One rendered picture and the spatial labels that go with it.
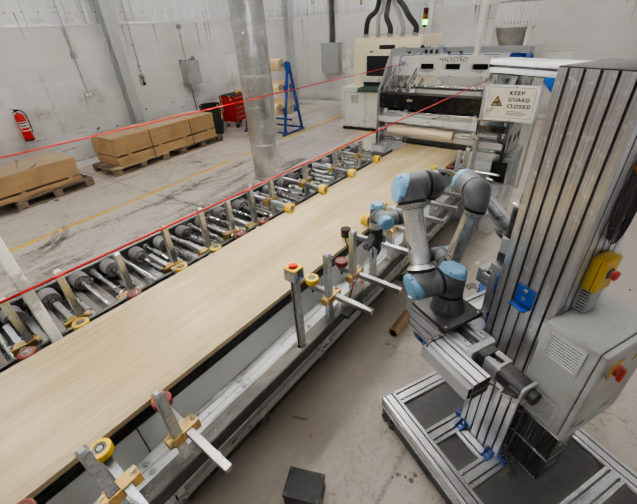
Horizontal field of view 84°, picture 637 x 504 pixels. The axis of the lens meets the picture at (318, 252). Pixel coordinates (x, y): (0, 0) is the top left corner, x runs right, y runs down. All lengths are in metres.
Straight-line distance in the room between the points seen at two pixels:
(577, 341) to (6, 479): 2.01
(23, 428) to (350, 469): 1.60
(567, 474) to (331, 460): 1.22
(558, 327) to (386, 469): 1.34
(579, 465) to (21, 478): 2.45
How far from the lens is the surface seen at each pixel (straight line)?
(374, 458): 2.43
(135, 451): 1.88
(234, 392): 1.97
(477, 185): 1.70
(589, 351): 1.50
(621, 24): 10.43
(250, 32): 5.75
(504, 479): 2.29
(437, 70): 4.64
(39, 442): 1.84
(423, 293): 1.54
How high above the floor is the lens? 2.16
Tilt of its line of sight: 33 degrees down
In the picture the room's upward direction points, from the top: 4 degrees counter-clockwise
